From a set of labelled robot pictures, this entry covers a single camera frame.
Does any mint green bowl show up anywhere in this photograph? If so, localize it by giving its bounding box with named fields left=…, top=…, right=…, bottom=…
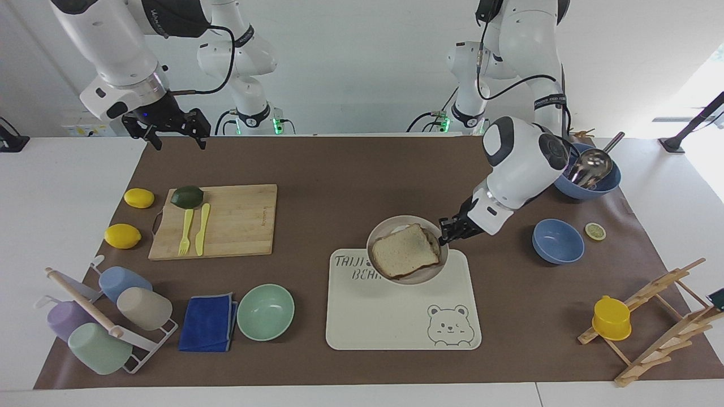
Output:
left=236, top=283, right=296, bottom=342

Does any yellow lemon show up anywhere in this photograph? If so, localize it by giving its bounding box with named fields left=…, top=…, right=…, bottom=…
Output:
left=104, top=223, right=143, bottom=250
left=124, top=188, right=156, bottom=209

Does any white cup rack wooden rod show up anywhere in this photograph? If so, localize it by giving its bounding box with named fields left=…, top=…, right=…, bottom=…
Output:
left=34, top=255, right=179, bottom=375

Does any yellow-green plastic fork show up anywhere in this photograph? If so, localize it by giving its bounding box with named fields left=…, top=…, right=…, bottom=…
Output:
left=178, top=209, right=193, bottom=257

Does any green avocado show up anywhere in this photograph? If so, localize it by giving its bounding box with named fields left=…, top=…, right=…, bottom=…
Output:
left=170, top=185, right=205, bottom=210

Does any cream tray with bear print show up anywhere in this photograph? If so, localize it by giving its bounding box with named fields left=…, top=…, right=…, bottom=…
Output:
left=325, top=248, right=483, bottom=351

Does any yellow cup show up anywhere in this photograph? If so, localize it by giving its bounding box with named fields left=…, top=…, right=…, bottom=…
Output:
left=591, top=295, right=632, bottom=342

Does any black stand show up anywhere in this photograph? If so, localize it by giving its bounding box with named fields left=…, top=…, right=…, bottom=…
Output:
left=0, top=115, right=31, bottom=154
left=658, top=90, right=724, bottom=155

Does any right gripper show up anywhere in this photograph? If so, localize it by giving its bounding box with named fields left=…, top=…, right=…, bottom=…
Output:
left=122, top=90, right=212, bottom=151

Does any slice of toast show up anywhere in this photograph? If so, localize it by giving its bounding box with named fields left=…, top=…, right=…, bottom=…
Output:
left=370, top=223, right=443, bottom=282

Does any bamboo cutting board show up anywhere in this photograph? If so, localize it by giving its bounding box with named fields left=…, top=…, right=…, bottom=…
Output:
left=148, top=184, right=279, bottom=262

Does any mint green cup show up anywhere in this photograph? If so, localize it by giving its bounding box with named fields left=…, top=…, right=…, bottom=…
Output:
left=67, top=322, right=134, bottom=376

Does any large blue bowl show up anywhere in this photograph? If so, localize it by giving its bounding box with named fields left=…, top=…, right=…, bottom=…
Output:
left=553, top=142, right=622, bottom=201

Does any black cable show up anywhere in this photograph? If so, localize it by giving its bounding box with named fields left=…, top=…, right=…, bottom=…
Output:
left=213, top=109, right=237, bottom=137
left=406, top=86, right=460, bottom=134
left=169, top=24, right=237, bottom=96
left=476, top=10, right=572, bottom=137

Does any yellow-green plastic knife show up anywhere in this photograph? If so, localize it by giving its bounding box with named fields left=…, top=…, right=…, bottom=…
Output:
left=195, top=202, right=212, bottom=257

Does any beige cup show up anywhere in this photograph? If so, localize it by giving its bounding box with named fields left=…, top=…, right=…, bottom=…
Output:
left=116, top=287, right=174, bottom=332

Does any small blue bowl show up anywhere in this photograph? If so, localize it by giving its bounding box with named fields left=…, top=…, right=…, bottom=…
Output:
left=531, top=218, right=585, bottom=265

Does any metal ladle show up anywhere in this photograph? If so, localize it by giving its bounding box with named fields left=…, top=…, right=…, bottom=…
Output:
left=567, top=131, right=626, bottom=190

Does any blue cup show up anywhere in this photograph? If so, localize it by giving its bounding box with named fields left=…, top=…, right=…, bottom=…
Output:
left=98, top=266, right=154, bottom=305

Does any wooden drying rack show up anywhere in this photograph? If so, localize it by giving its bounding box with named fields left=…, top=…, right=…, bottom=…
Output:
left=577, top=258, right=724, bottom=388

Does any beige round plate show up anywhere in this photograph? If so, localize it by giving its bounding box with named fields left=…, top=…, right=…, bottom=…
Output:
left=366, top=215, right=450, bottom=285

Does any purple cup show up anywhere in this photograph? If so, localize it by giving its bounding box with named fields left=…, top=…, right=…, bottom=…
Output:
left=46, top=300, right=98, bottom=343

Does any blue folded cloth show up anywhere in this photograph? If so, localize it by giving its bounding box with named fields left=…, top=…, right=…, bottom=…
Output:
left=178, top=292, right=239, bottom=353

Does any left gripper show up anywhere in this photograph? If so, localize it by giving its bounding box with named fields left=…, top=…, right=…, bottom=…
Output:
left=438, top=196, right=482, bottom=247

